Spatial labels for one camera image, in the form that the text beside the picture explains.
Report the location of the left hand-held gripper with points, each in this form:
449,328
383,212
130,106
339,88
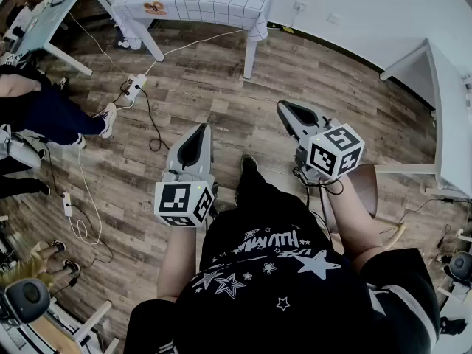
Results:
173,201

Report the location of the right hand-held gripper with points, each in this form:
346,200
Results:
324,157

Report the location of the person's left forearm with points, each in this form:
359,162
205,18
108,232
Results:
177,260

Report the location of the person's right forearm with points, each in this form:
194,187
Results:
354,216

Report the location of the person's black shoe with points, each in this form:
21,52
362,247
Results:
249,164

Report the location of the white table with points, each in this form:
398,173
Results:
250,61

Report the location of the person's black trousers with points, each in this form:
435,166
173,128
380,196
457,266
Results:
258,194

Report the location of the large white power strip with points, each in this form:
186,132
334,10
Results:
134,85

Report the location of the brown wooden chair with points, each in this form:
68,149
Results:
365,186

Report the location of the small white power strip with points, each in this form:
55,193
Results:
66,203

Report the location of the white desk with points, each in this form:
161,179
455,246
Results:
453,124

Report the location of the grey chair seat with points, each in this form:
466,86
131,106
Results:
22,153

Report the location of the person's black star-print shirt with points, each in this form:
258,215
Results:
276,308

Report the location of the pale grey desk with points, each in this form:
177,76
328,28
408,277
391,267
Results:
48,24

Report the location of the grey round device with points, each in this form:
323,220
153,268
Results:
29,297
462,266

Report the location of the white wall socket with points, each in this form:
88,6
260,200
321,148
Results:
301,5
334,18

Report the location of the white table frame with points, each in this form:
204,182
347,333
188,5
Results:
92,319

